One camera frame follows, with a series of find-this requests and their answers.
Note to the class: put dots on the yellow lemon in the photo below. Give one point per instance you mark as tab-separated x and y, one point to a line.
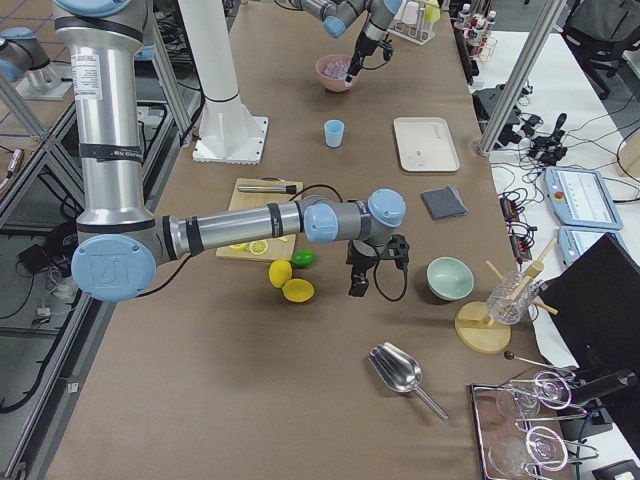
280	272
298	290

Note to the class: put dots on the clear glass on stand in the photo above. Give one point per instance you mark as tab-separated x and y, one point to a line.
506	307

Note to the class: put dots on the blue teach pendant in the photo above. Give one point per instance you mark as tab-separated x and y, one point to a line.
574	241
579	197

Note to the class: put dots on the wooden cup tree stand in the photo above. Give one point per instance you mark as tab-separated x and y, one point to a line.
473	324

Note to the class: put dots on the steel ice scoop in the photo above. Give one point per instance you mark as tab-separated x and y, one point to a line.
402	374

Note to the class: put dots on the yellow plastic cup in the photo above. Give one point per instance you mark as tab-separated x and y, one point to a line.
432	11

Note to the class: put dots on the wooden cutting board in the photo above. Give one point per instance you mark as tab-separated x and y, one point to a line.
240	200

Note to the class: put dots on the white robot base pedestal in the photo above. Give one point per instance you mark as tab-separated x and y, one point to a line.
227	132

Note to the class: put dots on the green lime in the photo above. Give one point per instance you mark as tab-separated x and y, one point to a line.
303	258

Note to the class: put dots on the pink bowl of ice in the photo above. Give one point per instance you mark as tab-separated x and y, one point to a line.
332	70

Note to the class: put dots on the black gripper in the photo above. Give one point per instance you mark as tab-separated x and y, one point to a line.
363	48
361	259

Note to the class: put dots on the grey folded cloth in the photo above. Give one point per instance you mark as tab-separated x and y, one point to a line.
444	203

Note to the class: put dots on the light blue plastic cup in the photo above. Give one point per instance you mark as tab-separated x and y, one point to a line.
333	132

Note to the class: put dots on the mint green bowl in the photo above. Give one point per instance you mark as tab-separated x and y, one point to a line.
449	278

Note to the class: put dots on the cream rabbit serving tray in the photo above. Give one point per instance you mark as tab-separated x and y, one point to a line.
425	145

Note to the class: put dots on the aluminium frame post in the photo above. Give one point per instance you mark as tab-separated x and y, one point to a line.
531	49

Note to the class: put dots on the steel black-tipped muddler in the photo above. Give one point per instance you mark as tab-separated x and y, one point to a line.
273	189

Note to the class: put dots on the dark tray of glasses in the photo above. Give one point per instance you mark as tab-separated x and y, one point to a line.
517	426

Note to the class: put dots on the white wire cup rack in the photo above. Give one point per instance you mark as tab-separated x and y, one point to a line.
419	34

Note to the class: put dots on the lemon half slice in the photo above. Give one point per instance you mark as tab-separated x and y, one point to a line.
258	247

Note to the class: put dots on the white plastic cup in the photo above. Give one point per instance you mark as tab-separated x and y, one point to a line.
411	13

